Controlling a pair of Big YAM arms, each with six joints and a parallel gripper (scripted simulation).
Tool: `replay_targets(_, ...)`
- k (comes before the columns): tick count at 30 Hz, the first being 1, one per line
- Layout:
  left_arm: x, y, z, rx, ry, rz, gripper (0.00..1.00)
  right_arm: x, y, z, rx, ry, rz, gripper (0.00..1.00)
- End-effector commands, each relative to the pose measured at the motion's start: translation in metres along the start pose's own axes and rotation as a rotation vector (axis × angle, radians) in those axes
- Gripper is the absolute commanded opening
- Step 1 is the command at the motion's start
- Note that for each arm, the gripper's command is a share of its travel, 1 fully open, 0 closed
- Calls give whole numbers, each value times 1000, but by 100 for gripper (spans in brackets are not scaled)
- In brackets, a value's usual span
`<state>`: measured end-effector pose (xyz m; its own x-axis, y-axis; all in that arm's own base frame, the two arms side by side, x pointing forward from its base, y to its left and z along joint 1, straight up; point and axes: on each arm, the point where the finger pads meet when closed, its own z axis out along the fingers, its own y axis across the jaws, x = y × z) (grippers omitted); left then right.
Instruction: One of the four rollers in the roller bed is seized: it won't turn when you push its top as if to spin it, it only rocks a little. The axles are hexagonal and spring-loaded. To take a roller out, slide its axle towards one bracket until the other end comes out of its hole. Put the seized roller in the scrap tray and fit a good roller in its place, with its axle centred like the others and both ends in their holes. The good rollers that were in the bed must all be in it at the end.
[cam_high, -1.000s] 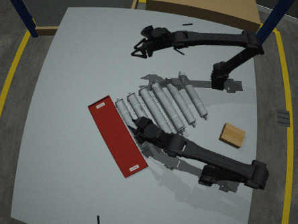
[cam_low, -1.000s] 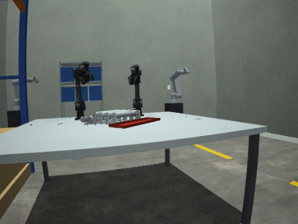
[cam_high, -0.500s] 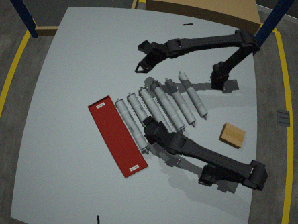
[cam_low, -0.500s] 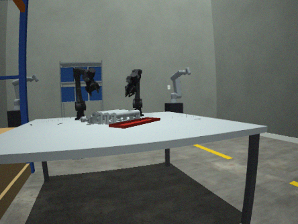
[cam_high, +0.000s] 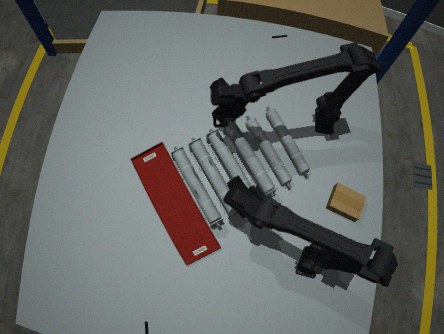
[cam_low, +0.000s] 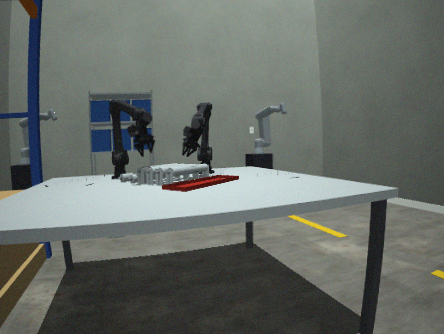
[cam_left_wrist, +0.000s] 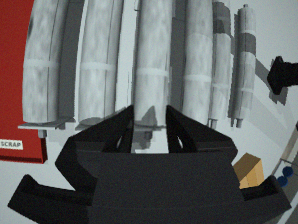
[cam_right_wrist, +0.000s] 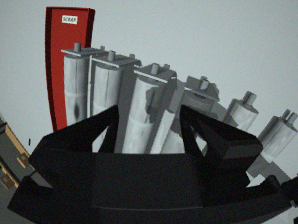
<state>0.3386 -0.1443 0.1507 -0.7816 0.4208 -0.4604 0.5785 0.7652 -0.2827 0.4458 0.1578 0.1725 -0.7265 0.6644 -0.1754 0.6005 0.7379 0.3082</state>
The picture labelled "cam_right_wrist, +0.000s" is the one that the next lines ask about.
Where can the red scrap tray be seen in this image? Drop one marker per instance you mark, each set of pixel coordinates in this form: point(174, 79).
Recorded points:
point(63, 27)

